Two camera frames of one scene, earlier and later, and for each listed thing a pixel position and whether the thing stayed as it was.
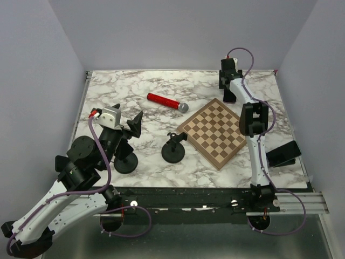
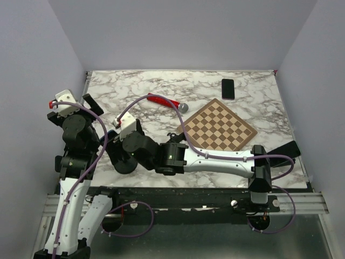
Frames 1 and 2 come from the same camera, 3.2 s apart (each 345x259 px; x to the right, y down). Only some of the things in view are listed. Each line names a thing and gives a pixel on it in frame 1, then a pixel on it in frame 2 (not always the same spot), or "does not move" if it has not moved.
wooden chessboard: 215,131 does not move
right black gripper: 220,76 -> 115,145
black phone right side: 283,153 does not move
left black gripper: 135,124 -> 53,116
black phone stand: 125,161 does not move
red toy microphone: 172,103 does not move
